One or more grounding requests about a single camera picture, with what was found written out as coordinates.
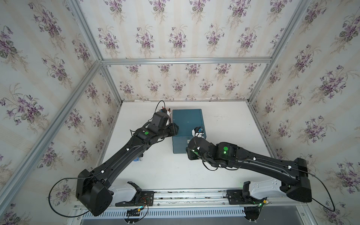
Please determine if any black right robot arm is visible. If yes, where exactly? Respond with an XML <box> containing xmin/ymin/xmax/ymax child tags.
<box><xmin>186</xmin><ymin>137</ymin><xmax>312</xmax><ymax>203</ymax></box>

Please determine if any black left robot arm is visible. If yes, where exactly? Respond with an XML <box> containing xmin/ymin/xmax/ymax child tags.
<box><xmin>76</xmin><ymin>109</ymin><xmax>179</xmax><ymax>216</ymax></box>

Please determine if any teal three-drawer cabinet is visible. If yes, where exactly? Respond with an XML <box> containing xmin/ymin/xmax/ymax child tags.
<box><xmin>172</xmin><ymin>109</ymin><xmax>206</xmax><ymax>154</ymax></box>

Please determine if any blue stapler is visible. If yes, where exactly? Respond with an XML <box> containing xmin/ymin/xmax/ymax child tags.
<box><xmin>133</xmin><ymin>156</ymin><xmax>143</xmax><ymax>162</ymax></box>

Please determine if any white vented strip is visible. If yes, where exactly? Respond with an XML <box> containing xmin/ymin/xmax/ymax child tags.
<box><xmin>82</xmin><ymin>207</ymin><xmax>245</xmax><ymax>220</ymax></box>

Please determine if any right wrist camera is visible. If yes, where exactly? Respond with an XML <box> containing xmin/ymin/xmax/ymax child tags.
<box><xmin>192</xmin><ymin>126</ymin><xmax>204</xmax><ymax>138</ymax></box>

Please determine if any aluminium front rail frame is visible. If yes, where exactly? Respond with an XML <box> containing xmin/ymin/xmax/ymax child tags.
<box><xmin>66</xmin><ymin>188</ymin><xmax>317</xmax><ymax>225</ymax></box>

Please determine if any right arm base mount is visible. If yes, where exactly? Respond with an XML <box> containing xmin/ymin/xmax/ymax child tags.
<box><xmin>226</xmin><ymin>181</ymin><xmax>267</xmax><ymax>205</ymax></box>

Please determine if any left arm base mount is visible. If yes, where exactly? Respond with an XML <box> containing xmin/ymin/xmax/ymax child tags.
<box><xmin>112</xmin><ymin>181</ymin><xmax>155</xmax><ymax>207</ymax></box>

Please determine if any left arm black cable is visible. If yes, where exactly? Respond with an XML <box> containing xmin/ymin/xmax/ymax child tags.
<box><xmin>48</xmin><ymin>177</ymin><xmax>93</xmax><ymax>218</ymax></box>

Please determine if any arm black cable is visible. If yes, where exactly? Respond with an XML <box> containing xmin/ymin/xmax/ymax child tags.
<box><xmin>48</xmin><ymin>177</ymin><xmax>93</xmax><ymax>218</ymax></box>
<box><xmin>309</xmin><ymin>172</ymin><xmax>336</xmax><ymax>212</ymax></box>

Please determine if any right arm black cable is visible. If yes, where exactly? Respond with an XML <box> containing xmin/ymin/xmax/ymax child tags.
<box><xmin>309</xmin><ymin>172</ymin><xmax>336</xmax><ymax>212</ymax></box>

